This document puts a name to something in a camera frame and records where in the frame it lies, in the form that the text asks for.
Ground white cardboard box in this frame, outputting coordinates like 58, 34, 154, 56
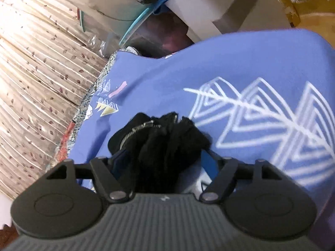
164, 0, 260, 43

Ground blue printed bedsheet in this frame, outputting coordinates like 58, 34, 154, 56
71, 29, 335, 196

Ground beige leaf print curtain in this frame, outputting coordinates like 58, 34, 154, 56
0, 0, 113, 200

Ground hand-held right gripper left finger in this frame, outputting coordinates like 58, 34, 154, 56
46, 150, 130, 204

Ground yellow cardboard box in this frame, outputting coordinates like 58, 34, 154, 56
271, 0, 335, 28

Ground clear tub with teal rim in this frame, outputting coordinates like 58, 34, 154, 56
118, 5, 195, 58

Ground black pants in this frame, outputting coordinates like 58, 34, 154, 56
108, 112, 213, 194

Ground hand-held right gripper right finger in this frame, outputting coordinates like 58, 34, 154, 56
199, 149, 284, 204

